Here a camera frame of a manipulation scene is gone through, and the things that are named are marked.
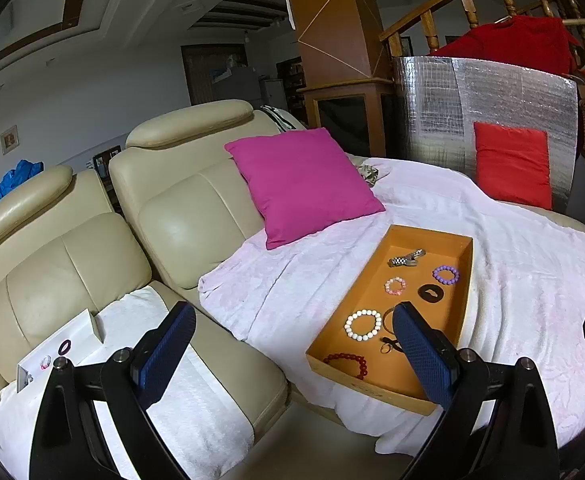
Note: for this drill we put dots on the white towel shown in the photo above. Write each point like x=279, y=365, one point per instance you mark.
x=202, y=425

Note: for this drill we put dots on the magenta cushion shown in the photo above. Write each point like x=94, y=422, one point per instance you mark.
x=302, y=185

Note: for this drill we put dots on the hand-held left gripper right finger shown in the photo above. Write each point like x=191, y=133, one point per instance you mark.
x=422, y=355

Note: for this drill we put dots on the orange tray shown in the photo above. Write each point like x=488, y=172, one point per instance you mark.
x=367, y=290

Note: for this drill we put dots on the wooden column cabinet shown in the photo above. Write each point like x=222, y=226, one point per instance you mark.
x=332, y=25

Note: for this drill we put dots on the wall picture frame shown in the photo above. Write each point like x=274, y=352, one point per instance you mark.
x=9, y=140

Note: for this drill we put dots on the silver foil board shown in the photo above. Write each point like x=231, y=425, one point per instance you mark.
x=437, y=110

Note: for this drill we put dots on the red cushion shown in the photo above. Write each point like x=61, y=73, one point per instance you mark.
x=512, y=165

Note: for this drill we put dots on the black photo frame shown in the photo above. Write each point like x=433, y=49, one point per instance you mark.
x=105, y=160

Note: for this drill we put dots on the white refrigerator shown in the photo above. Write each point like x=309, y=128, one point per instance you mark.
x=245, y=87

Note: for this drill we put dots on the pink blanket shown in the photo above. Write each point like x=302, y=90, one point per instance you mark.
x=522, y=270

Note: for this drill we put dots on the patterned grey cloth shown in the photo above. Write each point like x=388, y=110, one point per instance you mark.
x=370, y=174

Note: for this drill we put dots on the white box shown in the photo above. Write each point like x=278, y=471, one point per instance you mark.
x=80, y=327

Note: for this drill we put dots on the cream leather sofa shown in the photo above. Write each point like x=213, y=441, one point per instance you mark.
x=182, y=210

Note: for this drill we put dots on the blue jacket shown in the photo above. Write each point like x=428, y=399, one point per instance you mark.
x=15, y=177

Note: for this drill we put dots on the striped cloth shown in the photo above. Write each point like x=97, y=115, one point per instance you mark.
x=282, y=117

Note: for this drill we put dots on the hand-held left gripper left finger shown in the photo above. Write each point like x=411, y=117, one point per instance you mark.
x=170, y=345

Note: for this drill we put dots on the red cloth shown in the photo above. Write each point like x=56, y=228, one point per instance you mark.
x=517, y=40

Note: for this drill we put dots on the brown door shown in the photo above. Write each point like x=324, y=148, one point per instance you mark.
x=197, y=75

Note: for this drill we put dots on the wooden railing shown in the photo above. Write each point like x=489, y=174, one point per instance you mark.
x=422, y=22

